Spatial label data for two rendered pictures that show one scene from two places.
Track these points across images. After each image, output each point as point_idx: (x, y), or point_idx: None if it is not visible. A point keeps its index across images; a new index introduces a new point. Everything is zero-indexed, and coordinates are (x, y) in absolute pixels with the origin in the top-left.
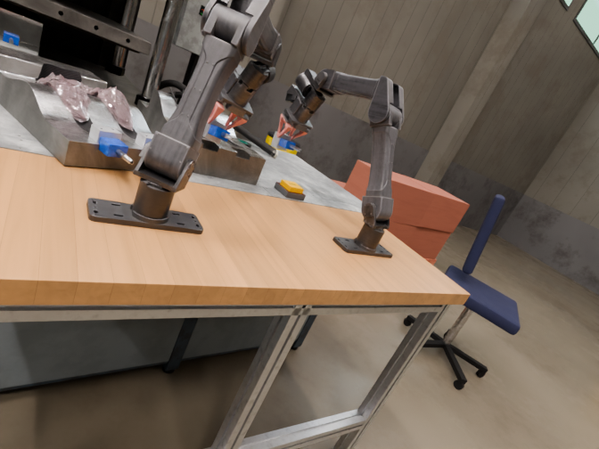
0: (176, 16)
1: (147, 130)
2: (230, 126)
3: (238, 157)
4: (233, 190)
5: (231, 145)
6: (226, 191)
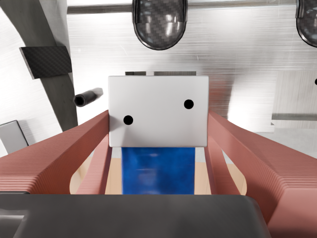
0: None
1: (0, 21)
2: (209, 179)
3: (283, 123)
4: (231, 164)
5: (296, 50)
6: (201, 180)
